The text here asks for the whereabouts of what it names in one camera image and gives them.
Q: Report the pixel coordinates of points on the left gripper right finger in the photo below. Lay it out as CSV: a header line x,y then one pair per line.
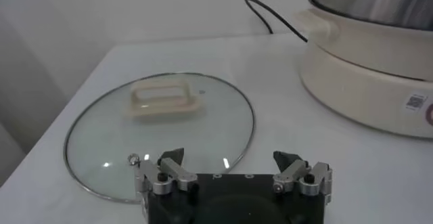
x,y
292,174

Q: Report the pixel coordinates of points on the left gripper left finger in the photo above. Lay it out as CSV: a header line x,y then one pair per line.
x,y
179,176

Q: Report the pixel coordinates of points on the cream electric cooker base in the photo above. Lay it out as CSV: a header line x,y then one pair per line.
x,y
365,86

